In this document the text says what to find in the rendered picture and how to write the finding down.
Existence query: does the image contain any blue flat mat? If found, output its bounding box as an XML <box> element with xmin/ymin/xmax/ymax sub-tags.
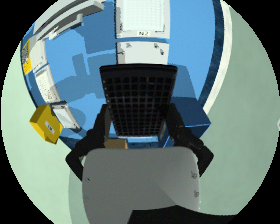
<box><xmin>25</xmin><ymin>0</ymin><xmax>215</xmax><ymax>139</ymax></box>

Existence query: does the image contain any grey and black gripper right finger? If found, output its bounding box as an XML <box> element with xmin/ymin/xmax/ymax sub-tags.
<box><xmin>165</xmin><ymin>103</ymin><xmax>214</xmax><ymax>177</ymax></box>

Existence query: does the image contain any yellow waste bin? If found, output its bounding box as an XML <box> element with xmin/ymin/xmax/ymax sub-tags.
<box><xmin>29</xmin><ymin>104</ymin><xmax>63</xmax><ymax>145</ymax></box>

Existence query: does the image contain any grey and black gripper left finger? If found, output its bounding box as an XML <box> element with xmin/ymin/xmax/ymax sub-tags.
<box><xmin>65</xmin><ymin>104</ymin><xmax>112</xmax><ymax>182</ymax></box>

